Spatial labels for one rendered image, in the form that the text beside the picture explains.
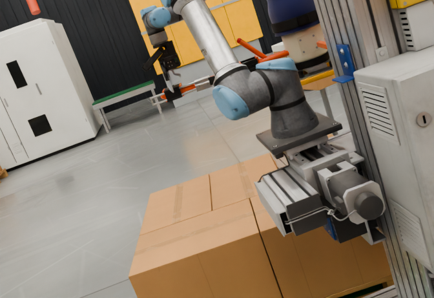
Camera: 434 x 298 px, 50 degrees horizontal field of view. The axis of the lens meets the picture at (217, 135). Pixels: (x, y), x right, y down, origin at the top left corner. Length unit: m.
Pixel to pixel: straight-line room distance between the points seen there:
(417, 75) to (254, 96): 0.55
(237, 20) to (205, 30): 7.88
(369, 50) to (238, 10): 8.24
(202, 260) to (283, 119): 0.88
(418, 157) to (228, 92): 0.58
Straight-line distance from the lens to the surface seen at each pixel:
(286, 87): 1.42
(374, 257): 2.23
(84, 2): 12.52
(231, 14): 9.31
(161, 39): 2.00
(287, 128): 1.43
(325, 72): 1.97
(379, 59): 1.15
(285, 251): 2.11
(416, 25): 1.15
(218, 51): 1.42
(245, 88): 1.36
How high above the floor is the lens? 1.46
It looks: 14 degrees down
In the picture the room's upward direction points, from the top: 20 degrees counter-clockwise
